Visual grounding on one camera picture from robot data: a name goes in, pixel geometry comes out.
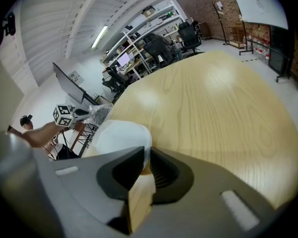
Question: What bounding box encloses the person's torso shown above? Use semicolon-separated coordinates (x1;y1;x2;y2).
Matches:
43;132;80;161

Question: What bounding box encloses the computer monitor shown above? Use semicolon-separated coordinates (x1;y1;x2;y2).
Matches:
116;52;131;67

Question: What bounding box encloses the fluorescent ceiling light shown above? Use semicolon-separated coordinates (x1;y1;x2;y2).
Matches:
91;25;109;49

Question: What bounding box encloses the whiteboard on stand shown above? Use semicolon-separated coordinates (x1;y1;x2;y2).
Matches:
229;0;289;56

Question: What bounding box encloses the wooden crate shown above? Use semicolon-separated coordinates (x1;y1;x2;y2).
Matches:
229;25;245;50

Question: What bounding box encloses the large black display screen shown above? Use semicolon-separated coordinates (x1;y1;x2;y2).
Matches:
52;61;87;105

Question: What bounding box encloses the white footwear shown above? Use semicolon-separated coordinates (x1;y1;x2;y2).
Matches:
92;119;153;171

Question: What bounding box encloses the black head-worn camera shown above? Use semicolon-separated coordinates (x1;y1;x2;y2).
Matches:
19;114;33;126

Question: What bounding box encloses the black office chair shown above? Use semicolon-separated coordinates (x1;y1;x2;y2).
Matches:
143;33;176;69
101;66;130;93
177;21;203;54

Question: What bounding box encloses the dark red metal frame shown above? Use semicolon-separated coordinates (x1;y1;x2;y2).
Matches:
69;121;100;158

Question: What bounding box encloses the black coat rack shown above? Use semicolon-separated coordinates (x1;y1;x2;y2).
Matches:
212;0;230;46

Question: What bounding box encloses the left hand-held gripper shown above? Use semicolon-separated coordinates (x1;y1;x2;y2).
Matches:
52;104;90;130

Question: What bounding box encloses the black wall-mounted camera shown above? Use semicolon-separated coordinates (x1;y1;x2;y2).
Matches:
2;11;17;37

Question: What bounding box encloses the person's left forearm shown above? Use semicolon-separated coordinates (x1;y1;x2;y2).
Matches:
21;120;62;149

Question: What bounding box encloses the black rolling panel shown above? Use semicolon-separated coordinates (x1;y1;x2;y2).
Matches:
268;25;293;83

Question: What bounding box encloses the white shelving unit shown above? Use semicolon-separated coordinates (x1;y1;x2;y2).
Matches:
100;0;187;80

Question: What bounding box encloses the stack of clear storage boxes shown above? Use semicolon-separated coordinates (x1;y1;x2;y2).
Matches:
252;40;272;62

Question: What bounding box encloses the person's head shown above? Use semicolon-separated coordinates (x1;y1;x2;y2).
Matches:
19;117;34;131

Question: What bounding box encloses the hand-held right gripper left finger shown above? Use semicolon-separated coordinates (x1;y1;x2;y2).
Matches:
32;146;146;238

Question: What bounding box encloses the clear plastic bag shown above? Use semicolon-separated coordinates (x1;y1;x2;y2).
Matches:
83;102;114;128

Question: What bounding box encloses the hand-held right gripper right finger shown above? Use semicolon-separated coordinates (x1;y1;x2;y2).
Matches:
130;146;277;238

